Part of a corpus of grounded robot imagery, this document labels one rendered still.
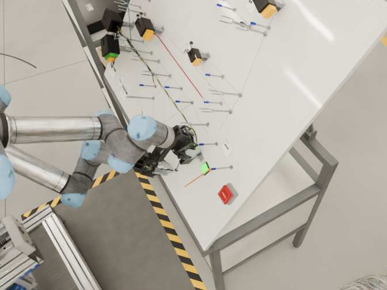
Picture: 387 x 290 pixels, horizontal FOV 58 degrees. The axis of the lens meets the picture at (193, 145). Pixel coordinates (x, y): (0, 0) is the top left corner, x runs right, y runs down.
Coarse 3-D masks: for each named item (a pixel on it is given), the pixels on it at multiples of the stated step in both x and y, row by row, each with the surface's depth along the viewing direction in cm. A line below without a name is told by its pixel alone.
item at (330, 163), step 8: (304, 136) 148; (312, 136) 145; (312, 144) 146; (320, 144) 145; (312, 152) 148; (320, 152) 143; (328, 152) 143; (320, 160) 144; (328, 160) 140; (336, 160) 140; (328, 168) 141; (320, 176) 150; (328, 176) 146; (320, 184) 154; (328, 184) 154
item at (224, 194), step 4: (224, 188) 123; (228, 188) 123; (220, 192) 125; (224, 192) 123; (228, 192) 122; (220, 196) 125; (224, 196) 123; (228, 196) 122; (232, 196) 121; (224, 200) 123; (228, 200) 122
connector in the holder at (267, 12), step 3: (267, 6) 101; (270, 6) 100; (273, 6) 101; (264, 9) 102; (267, 9) 101; (270, 9) 100; (273, 9) 100; (261, 12) 102; (264, 12) 102; (267, 12) 101; (270, 12) 101; (273, 12) 101; (264, 15) 102; (267, 15) 102; (270, 15) 102; (267, 18) 103
